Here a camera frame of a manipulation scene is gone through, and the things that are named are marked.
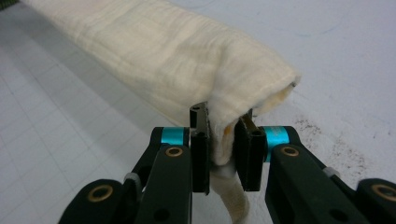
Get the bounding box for cream printed cloth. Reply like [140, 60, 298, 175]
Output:
[20, 0, 303, 224]

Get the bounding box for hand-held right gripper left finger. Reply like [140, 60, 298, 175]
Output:
[149, 101, 213, 196]

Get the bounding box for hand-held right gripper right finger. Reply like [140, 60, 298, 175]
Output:
[233, 108, 301, 193]

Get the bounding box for white grid mat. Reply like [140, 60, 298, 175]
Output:
[0, 0, 396, 224]

